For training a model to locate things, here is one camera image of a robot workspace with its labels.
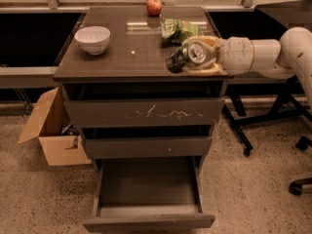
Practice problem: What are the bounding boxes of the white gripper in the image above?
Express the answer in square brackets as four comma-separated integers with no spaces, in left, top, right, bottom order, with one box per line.
[181,36,254,76]

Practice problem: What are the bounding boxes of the green drink can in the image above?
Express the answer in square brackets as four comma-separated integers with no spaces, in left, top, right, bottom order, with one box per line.
[165,40,209,74]

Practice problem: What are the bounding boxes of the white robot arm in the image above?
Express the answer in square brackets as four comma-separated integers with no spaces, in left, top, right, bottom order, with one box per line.
[182,27,312,107]

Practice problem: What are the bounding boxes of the top grey drawer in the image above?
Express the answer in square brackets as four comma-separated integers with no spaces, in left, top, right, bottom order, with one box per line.
[63,83,226,129]

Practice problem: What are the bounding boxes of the dark grey drawer cabinet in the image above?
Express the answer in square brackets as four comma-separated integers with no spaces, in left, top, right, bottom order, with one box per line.
[59,7,229,164]

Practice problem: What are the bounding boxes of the middle grey drawer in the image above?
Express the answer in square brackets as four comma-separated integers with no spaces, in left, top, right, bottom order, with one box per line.
[83,125,212,159]

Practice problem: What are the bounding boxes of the bottom grey open drawer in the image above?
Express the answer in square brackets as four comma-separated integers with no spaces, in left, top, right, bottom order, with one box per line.
[83,157,215,232]

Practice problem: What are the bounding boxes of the green chip bag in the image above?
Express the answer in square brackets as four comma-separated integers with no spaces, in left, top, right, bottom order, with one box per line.
[160,17,202,44]

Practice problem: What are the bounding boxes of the red apple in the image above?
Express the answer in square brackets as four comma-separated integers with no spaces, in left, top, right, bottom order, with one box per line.
[146,0,163,17]

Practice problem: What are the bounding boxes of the white ceramic bowl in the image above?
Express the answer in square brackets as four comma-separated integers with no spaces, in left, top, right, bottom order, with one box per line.
[74,26,110,55]

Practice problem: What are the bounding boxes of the black office chair base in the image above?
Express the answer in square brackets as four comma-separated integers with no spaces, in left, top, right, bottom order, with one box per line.
[288,135,312,197]

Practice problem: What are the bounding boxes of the dark items inside box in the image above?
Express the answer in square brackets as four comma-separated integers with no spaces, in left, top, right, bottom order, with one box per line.
[60,124,79,137]

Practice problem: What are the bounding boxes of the open cardboard box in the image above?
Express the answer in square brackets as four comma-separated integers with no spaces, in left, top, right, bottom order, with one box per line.
[19,88,92,166]

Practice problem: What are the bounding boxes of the grey metal window rail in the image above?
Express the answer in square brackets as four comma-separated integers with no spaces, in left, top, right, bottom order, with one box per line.
[0,63,293,89]

